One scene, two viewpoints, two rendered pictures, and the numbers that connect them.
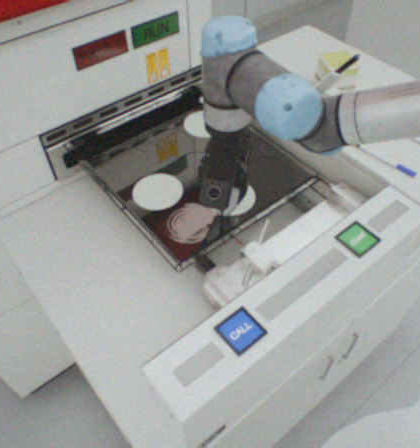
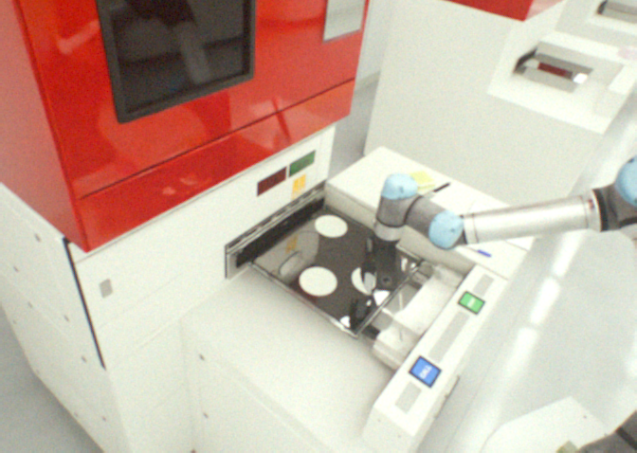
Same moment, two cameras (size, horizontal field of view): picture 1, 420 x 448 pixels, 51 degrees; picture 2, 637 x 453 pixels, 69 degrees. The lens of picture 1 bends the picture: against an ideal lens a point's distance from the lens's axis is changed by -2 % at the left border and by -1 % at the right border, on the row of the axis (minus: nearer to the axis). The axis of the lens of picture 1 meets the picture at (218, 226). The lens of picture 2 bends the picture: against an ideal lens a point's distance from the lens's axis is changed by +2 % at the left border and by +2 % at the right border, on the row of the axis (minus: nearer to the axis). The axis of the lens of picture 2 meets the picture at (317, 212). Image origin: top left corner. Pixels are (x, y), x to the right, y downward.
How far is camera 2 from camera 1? 0.53 m
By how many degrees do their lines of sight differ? 17
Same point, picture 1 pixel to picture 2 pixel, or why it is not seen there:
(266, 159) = not seen: hidden behind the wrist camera
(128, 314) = (318, 376)
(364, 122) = (481, 232)
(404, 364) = (471, 405)
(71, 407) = not seen: outside the picture
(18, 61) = (227, 195)
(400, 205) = (487, 277)
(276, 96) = (444, 224)
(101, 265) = (283, 342)
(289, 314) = (449, 356)
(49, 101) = (237, 220)
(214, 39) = (398, 190)
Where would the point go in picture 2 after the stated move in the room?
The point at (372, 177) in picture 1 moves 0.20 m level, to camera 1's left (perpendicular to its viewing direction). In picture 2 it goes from (463, 259) to (398, 264)
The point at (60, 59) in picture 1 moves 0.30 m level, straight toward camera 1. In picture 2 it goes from (249, 190) to (314, 264)
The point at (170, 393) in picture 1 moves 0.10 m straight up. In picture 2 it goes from (398, 419) to (410, 391)
